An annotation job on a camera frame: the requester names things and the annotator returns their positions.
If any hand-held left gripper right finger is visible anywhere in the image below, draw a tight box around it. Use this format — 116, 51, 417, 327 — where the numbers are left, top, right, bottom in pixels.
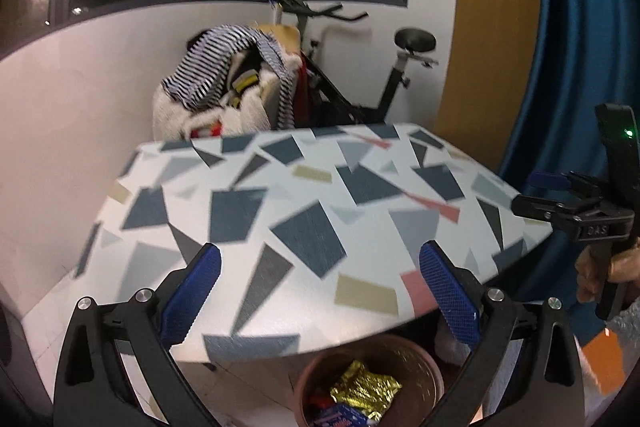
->
419, 241, 586, 427

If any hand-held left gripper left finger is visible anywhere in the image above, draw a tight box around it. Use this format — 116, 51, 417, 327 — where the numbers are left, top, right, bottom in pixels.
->
52, 242, 223, 427

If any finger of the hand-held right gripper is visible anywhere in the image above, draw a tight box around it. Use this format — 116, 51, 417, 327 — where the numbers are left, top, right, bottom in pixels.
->
525, 171, 608, 204
511, 193, 583, 230

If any brown plastic bin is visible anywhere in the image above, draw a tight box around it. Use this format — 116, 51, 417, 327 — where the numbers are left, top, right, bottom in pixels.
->
294, 334, 445, 427

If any gold foil wrapper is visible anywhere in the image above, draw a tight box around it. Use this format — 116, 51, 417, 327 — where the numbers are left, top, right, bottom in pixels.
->
330, 359, 403, 423

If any blue snack packet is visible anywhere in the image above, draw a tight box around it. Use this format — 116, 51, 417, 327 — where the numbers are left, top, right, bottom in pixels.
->
312, 402, 368, 427

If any person's right hand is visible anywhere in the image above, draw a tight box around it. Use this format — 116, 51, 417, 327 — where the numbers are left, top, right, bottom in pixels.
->
575, 247, 640, 305

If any light blue fleece robe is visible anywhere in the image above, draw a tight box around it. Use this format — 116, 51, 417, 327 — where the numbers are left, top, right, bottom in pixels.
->
434, 314, 473, 364

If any geometric patterned tablecloth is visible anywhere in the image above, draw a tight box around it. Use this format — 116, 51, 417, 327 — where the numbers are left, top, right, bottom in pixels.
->
75, 123, 553, 364

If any blue curtain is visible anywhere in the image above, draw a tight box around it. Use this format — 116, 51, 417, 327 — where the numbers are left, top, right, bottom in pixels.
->
500, 0, 640, 303

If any orange wooden panel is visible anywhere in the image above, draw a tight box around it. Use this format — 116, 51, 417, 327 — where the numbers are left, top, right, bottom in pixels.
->
434, 0, 543, 158

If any white fleece blanket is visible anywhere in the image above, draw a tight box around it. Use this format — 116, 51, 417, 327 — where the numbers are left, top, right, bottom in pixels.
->
151, 72, 281, 140

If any black exercise bike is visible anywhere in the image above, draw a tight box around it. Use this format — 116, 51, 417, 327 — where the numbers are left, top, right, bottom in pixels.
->
264, 0, 440, 128

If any dark jacket yellow stripe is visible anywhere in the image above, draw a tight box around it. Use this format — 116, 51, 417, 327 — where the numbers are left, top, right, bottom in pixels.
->
227, 52, 271, 108

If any red cloth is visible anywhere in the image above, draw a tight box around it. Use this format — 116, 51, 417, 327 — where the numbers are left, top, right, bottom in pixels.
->
294, 57, 313, 128

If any black white striped shirt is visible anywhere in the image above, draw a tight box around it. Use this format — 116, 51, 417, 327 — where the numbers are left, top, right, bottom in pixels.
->
160, 24, 301, 130

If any wooden chair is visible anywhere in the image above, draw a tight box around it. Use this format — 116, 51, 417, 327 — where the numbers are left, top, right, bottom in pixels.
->
257, 23, 301, 52

